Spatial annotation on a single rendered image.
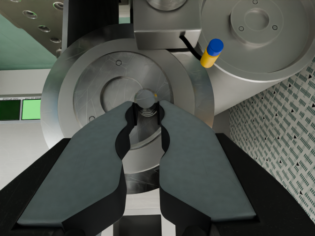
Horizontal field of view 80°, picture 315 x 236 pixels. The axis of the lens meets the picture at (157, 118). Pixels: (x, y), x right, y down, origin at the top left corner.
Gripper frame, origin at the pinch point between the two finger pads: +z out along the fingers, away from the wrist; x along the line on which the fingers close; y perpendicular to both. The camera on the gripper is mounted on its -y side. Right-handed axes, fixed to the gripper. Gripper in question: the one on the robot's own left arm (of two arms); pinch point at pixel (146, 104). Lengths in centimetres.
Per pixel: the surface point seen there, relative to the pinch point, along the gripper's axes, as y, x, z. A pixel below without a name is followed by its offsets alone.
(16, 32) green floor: 20, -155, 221
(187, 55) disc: -1.4, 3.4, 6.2
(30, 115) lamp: 18.7, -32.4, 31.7
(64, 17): -4.5, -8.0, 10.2
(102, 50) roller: -2.1, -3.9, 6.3
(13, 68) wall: 78, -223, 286
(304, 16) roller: -3.9, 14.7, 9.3
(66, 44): -2.3, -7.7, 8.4
